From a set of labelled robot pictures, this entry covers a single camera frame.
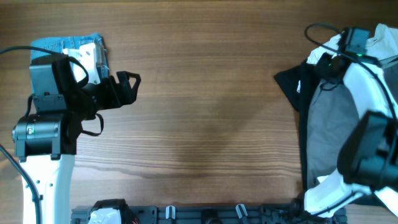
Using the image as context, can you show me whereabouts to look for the grey cotton shorts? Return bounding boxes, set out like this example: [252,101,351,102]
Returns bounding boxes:
[307,80,359,188]

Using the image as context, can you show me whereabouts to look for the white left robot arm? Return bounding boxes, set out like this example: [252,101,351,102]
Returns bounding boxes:
[12,50,141,223]

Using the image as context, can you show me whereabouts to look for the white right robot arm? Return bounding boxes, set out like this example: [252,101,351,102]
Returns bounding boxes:
[300,54,397,218]

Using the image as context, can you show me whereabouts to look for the black t-shirt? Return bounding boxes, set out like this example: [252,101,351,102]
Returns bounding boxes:
[274,60,320,190]

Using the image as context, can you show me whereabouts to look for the white garment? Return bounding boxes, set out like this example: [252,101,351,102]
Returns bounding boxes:
[307,24,397,65]

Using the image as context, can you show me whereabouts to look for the folded blue denim shorts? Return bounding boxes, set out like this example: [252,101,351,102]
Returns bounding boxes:
[30,32,109,78]

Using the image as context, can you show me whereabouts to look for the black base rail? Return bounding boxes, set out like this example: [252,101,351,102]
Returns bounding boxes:
[70,199,348,224]

